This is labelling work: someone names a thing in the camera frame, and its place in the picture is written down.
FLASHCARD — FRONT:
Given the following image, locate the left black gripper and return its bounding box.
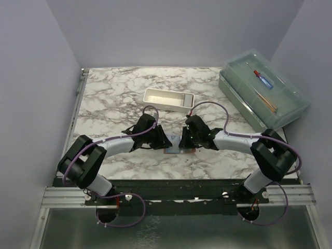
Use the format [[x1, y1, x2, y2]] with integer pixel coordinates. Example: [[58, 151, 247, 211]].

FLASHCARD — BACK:
[[143, 125, 173, 150]]

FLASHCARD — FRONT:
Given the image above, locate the clear green plastic toolbox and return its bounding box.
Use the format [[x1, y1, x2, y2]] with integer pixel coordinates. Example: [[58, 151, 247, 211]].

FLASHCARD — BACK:
[[219, 49, 310, 132]]

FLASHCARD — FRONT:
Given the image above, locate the white rectangular tray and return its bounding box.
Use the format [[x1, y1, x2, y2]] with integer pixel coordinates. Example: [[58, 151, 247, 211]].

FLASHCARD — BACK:
[[143, 88, 195, 113]]

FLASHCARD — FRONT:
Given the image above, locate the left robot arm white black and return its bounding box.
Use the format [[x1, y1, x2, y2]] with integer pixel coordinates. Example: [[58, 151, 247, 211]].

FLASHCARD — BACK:
[[58, 114, 172, 205]]

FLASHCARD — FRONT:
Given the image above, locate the orange pencil tool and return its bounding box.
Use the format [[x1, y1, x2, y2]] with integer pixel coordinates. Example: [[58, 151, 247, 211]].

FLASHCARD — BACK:
[[255, 91, 278, 114]]

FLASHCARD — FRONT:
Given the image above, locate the aluminium frame rail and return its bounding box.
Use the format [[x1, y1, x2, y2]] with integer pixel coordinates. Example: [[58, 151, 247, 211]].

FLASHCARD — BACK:
[[30, 68, 90, 248]]

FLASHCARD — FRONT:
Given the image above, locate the red blue screwdriver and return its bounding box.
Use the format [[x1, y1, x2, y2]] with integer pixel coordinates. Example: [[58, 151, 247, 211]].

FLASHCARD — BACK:
[[246, 62, 273, 90]]

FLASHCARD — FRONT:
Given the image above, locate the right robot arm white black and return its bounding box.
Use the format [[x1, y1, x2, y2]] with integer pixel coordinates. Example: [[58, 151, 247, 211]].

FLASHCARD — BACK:
[[179, 115, 300, 203]]

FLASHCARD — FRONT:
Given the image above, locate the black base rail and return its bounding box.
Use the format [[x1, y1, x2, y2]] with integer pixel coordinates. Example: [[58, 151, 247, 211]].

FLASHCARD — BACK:
[[51, 177, 275, 216]]

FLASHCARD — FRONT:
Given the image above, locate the tan leather card holder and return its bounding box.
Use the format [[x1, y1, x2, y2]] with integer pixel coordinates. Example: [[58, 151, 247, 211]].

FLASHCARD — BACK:
[[163, 135, 196, 154]]

